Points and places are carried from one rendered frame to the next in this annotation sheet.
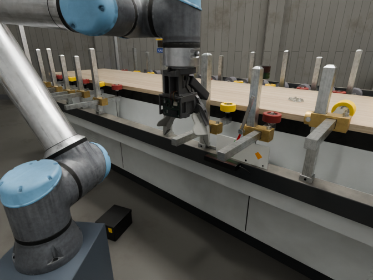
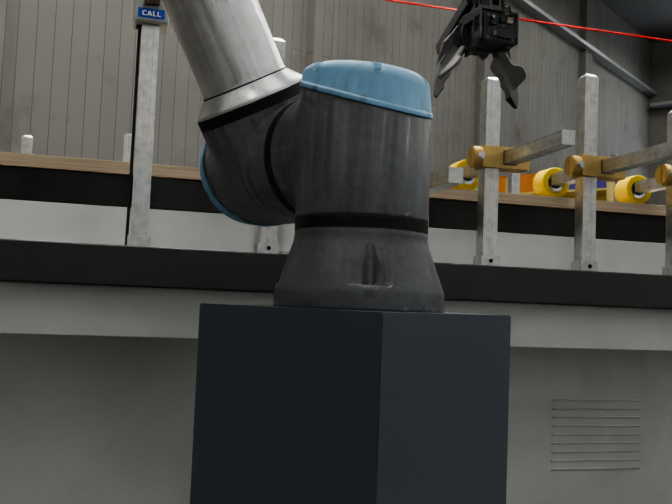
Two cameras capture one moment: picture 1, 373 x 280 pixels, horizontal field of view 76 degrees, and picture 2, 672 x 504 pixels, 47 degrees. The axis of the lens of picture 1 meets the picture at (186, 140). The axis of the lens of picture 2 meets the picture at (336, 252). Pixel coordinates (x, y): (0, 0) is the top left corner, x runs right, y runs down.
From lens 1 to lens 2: 1.30 m
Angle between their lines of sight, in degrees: 60
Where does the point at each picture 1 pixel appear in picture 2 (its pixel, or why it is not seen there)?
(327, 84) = (496, 102)
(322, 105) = (495, 133)
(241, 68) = not seen: outside the picture
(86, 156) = not seen: hidden behind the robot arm
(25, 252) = (416, 250)
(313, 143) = (571, 134)
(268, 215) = not seen: hidden behind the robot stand
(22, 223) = (422, 161)
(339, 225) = (541, 332)
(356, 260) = (531, 440)
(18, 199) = (425, 98)
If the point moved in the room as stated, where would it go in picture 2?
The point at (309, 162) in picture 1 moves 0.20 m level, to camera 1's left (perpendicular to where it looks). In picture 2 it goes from (490, 229) to (450, 219)
